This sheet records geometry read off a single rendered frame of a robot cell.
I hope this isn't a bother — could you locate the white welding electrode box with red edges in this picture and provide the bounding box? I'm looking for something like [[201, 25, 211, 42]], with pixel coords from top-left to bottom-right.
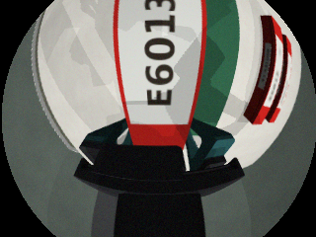
[[265, 35, 291, 122]]

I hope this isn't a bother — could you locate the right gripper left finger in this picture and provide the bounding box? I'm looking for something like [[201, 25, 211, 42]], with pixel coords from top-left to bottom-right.
[[84, 118, 133, 145]]

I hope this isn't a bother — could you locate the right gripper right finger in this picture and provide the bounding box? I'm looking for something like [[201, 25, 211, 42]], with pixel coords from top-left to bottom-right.
[[186, 118, 235, 171]]

